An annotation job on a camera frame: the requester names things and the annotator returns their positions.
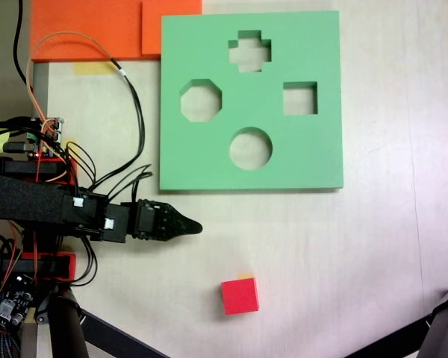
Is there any black gripper wire loop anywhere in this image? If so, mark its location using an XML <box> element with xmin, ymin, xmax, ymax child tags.
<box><xmin>106</xmin><ymin>170</ymin><xmax>154</xmax><ymax>204</ymax></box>

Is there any wide yellow tape piece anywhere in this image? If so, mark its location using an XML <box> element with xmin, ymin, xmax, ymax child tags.
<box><xmin>73</xmin><ymin>62</ymin><xmax>116</xmax><ymax>76</ymax></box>

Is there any green shape sorter board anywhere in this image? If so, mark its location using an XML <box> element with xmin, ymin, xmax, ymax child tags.
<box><xmin>158</xmin><ymin>10</ymin><xmax>345</xmax><ymax>194</ymax></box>

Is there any black plug with cable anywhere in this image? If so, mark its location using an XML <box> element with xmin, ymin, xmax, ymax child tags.
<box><xmin>0</xmin><ymin>116</ymin><xmax>42</xmax><ymax>131</ymax></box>

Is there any green circuit board with wires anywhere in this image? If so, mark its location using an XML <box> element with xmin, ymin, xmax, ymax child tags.
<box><xmin>28</xmin><ymin>116</ymin><xmax>66</xmax><ymax>160</ymax></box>

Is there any large flat orange block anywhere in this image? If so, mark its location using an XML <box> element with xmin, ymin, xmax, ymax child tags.
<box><xmin>29</xmin><ymin>0</ymin><xmax>161</xmax><ymax>63</ymax></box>

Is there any black white braided cable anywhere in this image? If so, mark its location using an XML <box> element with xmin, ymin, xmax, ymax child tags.
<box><xmin>0</xmin><ymin>330</ymin><xmax>14</xmax><ymax>358</ymax></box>

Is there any black USB plug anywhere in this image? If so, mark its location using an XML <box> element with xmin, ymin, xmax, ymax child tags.
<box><xmin>1</xmin><ymin>140</ymin><xmax>37</xmax><ymax>153</ymax></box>

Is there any black forearm wire loop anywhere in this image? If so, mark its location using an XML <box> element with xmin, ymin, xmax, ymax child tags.
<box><xmin>91</xmin><ymin>163</ymin><xmax>153</xmax><ymax>191</ymax></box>

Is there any black circuit board with capacitors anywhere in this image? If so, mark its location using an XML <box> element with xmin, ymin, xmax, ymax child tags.
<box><xmin>0</xmin><ymin>274</ymin><xmax>37</xmax><ymax>331</ymax></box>

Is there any thick black cable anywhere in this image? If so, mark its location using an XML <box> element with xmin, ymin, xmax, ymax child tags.
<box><xmin>13</xmin><ymin>0</ymin><xmax>28</xmax><ymax>86</ymax></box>

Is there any long orange wire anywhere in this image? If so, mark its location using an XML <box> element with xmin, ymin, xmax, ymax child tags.
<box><xmin>25</xmin><ymin>31</ymin><xmax>126</xmax><ymax>128</ymax></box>

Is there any black tripod brace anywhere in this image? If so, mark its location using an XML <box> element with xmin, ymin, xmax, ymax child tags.
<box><xmin>343</xmin><ymin>316</ymin><xmax>434</xmax><ymax>358</ymax></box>
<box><xmin>80</xmin><ymin>308</ymin><xmax>171</xmax><ymax>358</ymax></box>

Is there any red square block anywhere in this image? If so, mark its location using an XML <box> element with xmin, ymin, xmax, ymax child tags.
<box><xmin>220</xmin><ymin>276</ymin><xmax>261</xmax><ymax>316</ymax></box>

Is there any black twin wire white connector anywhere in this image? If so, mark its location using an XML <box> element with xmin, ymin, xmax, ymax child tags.
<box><xmin>90</xmin><ymin>57</ymin><xmax>146</xmax><ymax>187</ymax></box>

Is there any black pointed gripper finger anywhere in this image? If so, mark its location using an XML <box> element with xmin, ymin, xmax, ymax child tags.
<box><xmin>159</xmin><ymin>203</ymin><xmax>204</xmax><ymax>242</ymax></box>

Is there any red black table clamp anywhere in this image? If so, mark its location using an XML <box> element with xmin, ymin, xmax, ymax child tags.
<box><xmin>0</xmin><ymin>251</ymin><xmax>78</xmax><ymax>283</ymax></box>
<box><xmin>0</xmin><ymin>155</ymin><xmax>78</xmax><ymax>186</ymax></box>

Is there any black base wire loop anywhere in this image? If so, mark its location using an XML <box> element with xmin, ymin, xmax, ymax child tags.
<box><xmin>71</xmin><ymin>235</ymin><xmax>99</xmax><ymax>286</ymax></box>

